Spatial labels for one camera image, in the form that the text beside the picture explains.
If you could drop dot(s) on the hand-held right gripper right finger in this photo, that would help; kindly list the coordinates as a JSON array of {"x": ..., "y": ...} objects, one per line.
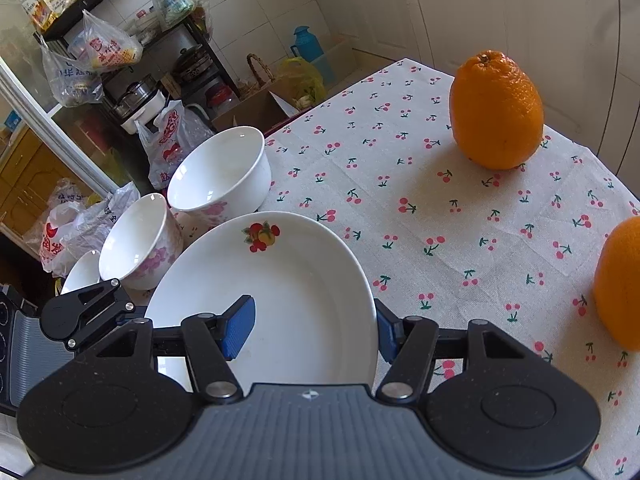
[{"x": 386, "y": 330}]

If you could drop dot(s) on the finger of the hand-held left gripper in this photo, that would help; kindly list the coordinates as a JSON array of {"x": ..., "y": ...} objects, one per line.
[{"x": 105, "y": 300}]

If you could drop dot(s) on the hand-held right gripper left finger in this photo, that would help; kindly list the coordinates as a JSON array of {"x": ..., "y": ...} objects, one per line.
[{"x": 240, "y": 325}]

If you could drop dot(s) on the white bowl pink flowers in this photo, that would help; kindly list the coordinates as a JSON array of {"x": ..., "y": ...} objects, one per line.
[
  {"x": 135, "y": 235},
  {"x": 82, "y": 272},
  {"x": 220, "y": 160}
]

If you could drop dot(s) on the white plate fruit print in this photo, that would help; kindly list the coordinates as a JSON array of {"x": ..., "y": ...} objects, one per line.
[{"x": 300, "y": 270}]

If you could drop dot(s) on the white red print plastic bag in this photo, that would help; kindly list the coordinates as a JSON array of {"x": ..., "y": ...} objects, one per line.
[{"x": 55, "y": 240}]

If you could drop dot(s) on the grey crumpled plastic bag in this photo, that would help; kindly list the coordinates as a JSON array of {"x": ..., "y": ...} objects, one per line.
[{"x": 100, "y": 215}]

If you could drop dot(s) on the wooden cabinet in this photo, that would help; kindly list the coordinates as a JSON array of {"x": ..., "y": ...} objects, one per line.
[{"x": 30, "y": 175}]

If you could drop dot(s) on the cherry print tablecloth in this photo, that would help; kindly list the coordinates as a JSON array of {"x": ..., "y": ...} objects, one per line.
[{"x": 400, "y": 170}]

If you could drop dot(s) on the brown cardboard box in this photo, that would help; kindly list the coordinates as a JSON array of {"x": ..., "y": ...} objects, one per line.
[{"x": 250, "y": 110}]

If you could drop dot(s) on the clear blue print plastic bag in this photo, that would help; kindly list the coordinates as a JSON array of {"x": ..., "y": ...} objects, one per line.
[{"x": 70, "y": 80}]

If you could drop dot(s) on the red pot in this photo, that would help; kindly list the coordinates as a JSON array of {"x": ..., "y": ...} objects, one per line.
[{"x": 222, "y": 95}]

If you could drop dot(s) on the orange with green leaf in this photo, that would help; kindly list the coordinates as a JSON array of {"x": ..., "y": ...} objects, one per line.
[{"x": 620, "y": 285}]

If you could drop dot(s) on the knob-topped orange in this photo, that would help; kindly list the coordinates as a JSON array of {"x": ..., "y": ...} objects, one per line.
[{"x": 495, "y": 110}]

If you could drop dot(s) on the orange print plastic bag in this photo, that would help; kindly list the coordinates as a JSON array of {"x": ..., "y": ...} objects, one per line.
[{"x": 107, "y": 47}]

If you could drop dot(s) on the wicker basket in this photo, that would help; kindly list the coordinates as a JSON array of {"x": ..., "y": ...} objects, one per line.
[{"x": 249, "y": 72}]

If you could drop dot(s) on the black lidded pot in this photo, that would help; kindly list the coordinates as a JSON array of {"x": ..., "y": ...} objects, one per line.
[{"x": 192, "y": 62}]

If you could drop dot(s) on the yellow plastic bag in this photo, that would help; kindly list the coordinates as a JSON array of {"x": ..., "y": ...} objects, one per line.
[{"x": 300, "y": 77}]

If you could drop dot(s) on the translucent storage bin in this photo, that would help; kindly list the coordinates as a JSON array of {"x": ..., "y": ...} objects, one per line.
[{"x": 340, "y": 60}]

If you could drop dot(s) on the blue thermos jug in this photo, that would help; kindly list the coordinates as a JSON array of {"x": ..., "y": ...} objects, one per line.
[{"x": 305, "y": 45}]

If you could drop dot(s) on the black shelf rack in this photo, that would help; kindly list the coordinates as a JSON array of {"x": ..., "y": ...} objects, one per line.
[{"x": 80, "y": 10}]

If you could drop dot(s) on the yellow snack box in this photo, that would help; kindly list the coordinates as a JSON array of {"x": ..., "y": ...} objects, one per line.
[{"x": 40, "y": 10}]

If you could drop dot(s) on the white kitchen cabinets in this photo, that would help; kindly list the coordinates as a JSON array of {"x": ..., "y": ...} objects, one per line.
[{"x": 450, "y": 10}]

